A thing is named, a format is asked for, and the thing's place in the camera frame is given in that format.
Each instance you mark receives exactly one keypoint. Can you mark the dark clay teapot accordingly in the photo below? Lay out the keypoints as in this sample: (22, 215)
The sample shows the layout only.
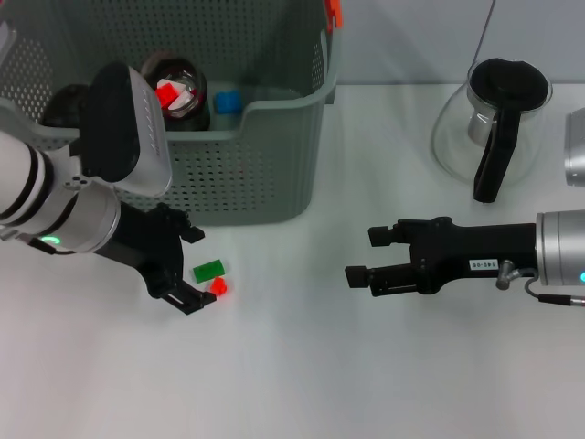
(64, 110)

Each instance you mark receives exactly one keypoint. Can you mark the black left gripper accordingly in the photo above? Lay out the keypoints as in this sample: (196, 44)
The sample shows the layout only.
(146, 247)

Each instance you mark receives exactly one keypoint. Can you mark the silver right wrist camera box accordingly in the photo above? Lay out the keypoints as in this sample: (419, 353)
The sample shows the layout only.
(576, 151)

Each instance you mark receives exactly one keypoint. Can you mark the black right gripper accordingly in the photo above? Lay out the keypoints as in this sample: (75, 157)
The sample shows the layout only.
(466, 251)

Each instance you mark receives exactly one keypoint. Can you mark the green toy brick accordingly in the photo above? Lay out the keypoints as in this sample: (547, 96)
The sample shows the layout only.
(208, 270)

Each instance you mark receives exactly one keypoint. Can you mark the grey-green perforated storage basket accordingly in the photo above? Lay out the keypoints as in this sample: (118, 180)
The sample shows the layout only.
(251, 183)

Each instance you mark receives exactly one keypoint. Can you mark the blue square toy brick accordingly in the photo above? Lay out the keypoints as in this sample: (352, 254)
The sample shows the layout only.
(227, 103)

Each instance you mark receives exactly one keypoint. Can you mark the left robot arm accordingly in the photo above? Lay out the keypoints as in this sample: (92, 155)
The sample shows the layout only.
(45, 192)

